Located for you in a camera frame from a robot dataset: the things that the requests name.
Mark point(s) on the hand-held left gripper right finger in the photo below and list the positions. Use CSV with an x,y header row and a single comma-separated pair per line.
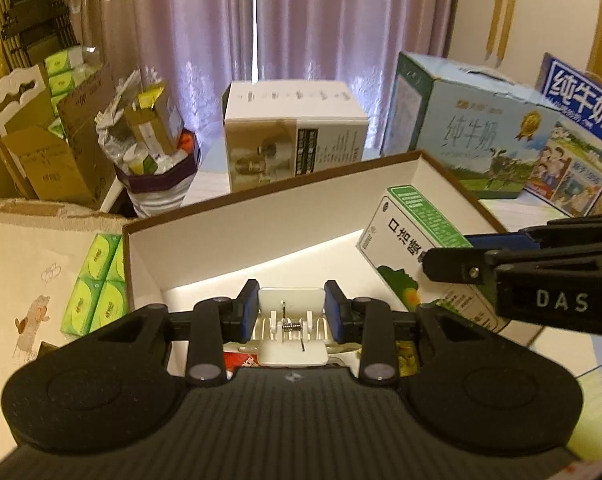
x,y
333,310

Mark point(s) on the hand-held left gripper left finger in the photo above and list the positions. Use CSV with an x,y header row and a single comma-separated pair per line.
x,y
248,305

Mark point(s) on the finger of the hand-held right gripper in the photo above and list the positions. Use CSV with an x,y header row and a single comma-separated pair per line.
x,y
456,265
496,241

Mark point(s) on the white hair claw clip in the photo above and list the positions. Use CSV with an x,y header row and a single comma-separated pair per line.
x,y
291,300

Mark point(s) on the red snack packet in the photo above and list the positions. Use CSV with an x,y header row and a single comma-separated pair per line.
x,y
238,360

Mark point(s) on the green medicine box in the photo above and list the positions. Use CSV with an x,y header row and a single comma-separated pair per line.
x,y
401,230

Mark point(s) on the brown cardboard box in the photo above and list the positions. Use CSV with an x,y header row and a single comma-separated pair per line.
x,y
231,240

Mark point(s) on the yellow snack packet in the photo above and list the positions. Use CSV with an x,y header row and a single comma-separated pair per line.
x,y
408,357

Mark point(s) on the dark blue milk carton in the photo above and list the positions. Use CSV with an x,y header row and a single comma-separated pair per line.
x,y
576,160

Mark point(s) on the light blue milk carton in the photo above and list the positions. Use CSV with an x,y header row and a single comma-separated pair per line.
x,y
461,130

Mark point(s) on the green tissue bundle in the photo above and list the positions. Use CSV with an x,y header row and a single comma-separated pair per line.
x,y
96,290

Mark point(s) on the trash bin with bag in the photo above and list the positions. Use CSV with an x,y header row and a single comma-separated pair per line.
x,y
146,160

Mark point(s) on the white and brown carton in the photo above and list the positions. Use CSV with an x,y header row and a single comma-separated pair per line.
x,y
281,130

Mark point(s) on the wooden slat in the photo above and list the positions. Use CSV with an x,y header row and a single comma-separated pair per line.
x,y
501,25

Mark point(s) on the open brown shipping carton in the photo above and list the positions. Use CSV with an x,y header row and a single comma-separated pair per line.
x,y
56,160

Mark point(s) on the purple curtain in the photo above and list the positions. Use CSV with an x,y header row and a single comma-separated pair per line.
x,y
206,25

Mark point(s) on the stack of green tissue packs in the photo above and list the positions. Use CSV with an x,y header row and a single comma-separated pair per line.
x,y
63,67

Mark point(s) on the white carved chair back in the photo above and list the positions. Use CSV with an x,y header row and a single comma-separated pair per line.
x,y
16,85

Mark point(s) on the black folding rack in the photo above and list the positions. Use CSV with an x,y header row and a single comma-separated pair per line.
x,y
31,15

